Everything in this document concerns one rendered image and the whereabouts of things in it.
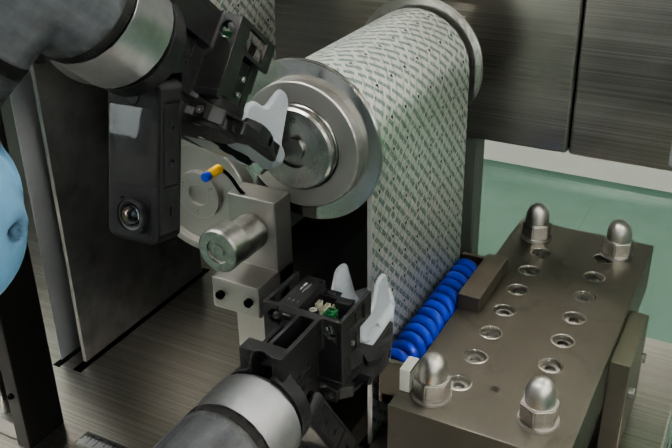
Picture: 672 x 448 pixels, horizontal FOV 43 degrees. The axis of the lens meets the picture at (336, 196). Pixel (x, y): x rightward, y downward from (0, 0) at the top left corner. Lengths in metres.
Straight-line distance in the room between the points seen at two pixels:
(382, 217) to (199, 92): 0.24
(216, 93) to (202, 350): 0.55
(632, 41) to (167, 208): 0.55
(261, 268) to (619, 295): 0.40
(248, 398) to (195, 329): 0.52
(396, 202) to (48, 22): 0.41
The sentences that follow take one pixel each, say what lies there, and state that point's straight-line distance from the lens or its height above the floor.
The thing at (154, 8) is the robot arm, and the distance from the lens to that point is 0.53.
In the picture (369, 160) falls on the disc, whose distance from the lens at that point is 0.72.
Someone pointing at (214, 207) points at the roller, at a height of 1.17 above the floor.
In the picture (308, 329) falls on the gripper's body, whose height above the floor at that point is 1.16.
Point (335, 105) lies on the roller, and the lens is 0.70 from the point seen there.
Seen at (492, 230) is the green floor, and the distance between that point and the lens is 3.26.
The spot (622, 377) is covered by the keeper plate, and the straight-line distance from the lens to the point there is 0.89.
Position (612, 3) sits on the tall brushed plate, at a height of 1.32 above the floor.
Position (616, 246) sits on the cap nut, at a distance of 1.02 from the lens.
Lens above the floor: 1.53
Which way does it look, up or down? 26 degrees down
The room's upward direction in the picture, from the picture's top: 1 degrees counter-clockwise
